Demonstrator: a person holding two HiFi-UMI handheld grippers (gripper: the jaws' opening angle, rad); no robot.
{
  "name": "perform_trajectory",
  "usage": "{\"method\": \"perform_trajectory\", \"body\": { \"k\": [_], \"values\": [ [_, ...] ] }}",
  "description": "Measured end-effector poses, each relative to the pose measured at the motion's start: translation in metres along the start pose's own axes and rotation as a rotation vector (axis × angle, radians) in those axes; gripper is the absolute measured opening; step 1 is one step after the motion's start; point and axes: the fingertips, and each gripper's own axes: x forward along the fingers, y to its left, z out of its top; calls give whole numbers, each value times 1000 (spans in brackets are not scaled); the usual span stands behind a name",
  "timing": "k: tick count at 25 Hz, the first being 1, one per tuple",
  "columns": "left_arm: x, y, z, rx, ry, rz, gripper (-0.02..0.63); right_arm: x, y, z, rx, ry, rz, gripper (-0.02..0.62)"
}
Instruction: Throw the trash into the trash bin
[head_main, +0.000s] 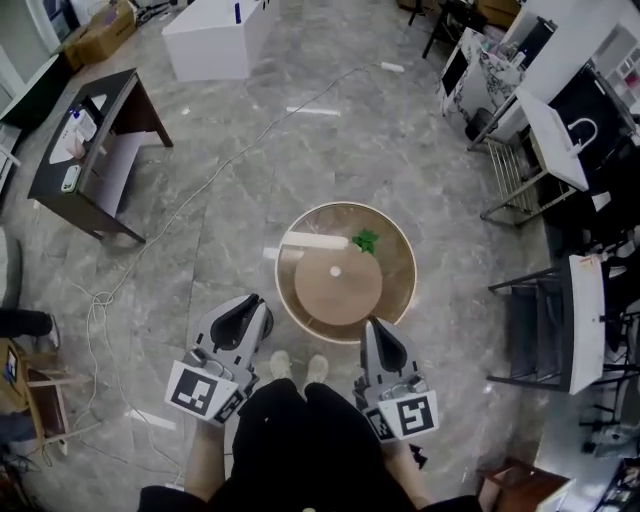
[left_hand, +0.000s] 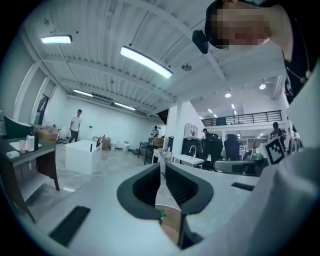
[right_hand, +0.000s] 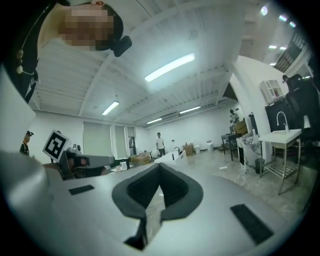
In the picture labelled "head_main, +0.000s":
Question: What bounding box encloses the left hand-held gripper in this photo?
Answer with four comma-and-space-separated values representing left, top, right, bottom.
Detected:
164, 293, 269, 428

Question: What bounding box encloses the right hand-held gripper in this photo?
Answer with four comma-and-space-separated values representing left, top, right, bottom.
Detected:
352, 317, 441, 444

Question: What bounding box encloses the person's right forearm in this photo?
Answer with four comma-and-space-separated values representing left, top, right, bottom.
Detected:
384, 439, 432, 507

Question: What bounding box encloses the person's left forearm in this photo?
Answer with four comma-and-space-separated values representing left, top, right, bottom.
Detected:
184, 422, 234, 502

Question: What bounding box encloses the person's left white shoe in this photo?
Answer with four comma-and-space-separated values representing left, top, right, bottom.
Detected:
269, 349, 294, 384

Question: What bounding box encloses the person's white shoe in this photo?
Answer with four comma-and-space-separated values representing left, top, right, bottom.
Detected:
304, 354, 330, 387
269, 349, 294, 384

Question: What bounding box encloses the person's right white shoe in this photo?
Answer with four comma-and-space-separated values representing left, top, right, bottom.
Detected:
304, 354, 330, 387

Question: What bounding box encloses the round wooden tray table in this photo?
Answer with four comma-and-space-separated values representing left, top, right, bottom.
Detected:
274, 200, 419, 346

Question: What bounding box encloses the person's black clothing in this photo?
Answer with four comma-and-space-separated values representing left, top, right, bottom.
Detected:
137, 377, 482, 512

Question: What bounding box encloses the brown wooden cabinet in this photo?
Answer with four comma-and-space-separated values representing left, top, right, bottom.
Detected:
477, 456, 572, 512

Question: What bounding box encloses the wooden stool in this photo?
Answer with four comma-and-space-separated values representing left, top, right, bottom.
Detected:
0, 337, 102, 447

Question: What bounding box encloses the dark wooden washbasin desk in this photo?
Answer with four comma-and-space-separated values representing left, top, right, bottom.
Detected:
27, 68, 175, 245

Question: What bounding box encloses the metal rack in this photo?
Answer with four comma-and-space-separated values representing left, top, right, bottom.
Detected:
467, 137, 576, 228

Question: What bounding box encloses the small black mesh bin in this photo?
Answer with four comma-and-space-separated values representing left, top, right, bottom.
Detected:
464, 107, 497, 143

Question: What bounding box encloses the white bottle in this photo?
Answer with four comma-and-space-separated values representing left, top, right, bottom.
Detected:
74, 106, 99, 134

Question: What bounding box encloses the white island cabinet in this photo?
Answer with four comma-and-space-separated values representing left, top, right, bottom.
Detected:
160, 0, 274, 84

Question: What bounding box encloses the marble-pattern cabinet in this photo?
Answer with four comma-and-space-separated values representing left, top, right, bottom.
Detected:
439, 27, 522, 117

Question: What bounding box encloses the white faucet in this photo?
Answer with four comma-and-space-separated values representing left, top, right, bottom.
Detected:
568, 117, 599, 152

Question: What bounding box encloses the dark flat panel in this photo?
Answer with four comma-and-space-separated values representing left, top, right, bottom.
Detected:
0, 49, 65, 132

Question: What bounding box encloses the brown cardboard box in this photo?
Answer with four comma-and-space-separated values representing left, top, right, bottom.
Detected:
62, 0, 138, 67

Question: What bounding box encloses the black table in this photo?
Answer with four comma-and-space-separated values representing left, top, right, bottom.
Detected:
405, 0, 490, 59

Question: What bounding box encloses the white cubby shelf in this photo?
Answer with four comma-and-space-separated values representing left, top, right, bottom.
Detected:
601, 22, 640, 117

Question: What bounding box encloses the black metal frame stand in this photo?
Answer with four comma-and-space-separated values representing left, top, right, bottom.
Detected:
487, 266, 574, 394

